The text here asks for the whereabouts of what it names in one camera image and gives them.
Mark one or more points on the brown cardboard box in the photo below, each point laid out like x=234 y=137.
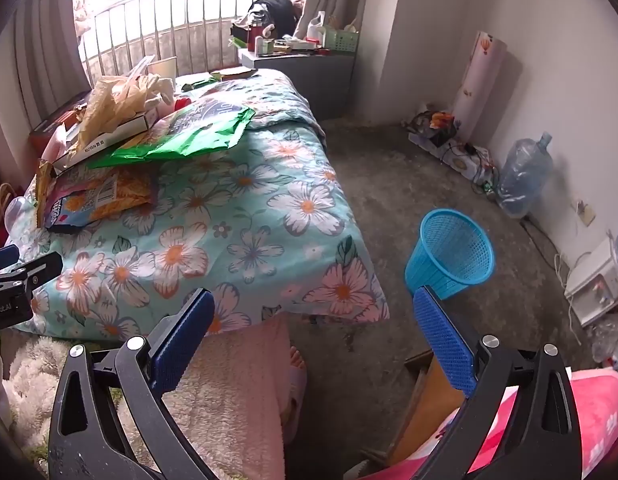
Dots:
x=431 y=410

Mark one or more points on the red thermos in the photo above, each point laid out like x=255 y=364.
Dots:
x=253 y=37

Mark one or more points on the blue mesh wastebasket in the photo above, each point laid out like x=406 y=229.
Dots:
x=449 y=255

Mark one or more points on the pink fluffy blanket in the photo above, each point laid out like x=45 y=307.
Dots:
x=229 y=400

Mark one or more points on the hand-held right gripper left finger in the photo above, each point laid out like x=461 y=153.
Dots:
x=184 y=340

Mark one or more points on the dark cloth bundle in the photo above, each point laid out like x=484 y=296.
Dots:
x=276 y=12

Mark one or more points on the white fluffy blanket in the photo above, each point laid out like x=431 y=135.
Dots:
x=34 y=375

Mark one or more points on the wrapped sandwich cake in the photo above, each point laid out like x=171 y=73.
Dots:
x=234 y=74

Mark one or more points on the pink snack bag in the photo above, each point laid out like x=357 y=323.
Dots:
x=99 y=195

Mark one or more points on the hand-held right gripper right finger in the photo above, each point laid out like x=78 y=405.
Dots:
x=446 y=340

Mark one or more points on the white floral flat box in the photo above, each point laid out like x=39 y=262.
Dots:
x=459 y=160

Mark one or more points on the dark bag with orange print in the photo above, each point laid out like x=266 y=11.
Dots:
x=434 y=127

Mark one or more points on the green plastic basket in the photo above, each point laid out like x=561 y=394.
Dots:
x=341 y=41

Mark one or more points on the grey curtain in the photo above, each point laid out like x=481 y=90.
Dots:
x=49 y=45

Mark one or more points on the metal window railing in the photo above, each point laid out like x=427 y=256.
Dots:
x=199 y=35

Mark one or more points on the green snack bag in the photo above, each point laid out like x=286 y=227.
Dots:
x=189 y=140

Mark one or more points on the large clear water jug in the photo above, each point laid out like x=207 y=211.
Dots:
x=524 y=175

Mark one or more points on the green snack packet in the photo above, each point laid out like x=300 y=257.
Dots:
x=196 y=85

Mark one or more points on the grey nightstand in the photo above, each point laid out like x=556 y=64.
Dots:
x=314 y=85

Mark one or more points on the floral teal blanket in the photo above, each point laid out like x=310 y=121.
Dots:
x=269 y=220

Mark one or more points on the white electrical appliance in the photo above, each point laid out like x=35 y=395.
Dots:
x=594 y=285

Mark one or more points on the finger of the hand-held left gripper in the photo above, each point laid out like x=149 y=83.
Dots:
x=1 y=259
x=39 y=270

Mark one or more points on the white plastic bag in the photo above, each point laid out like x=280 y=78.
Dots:
x=315 y=27

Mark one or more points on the wall socket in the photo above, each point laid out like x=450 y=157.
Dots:
x=585 y=213

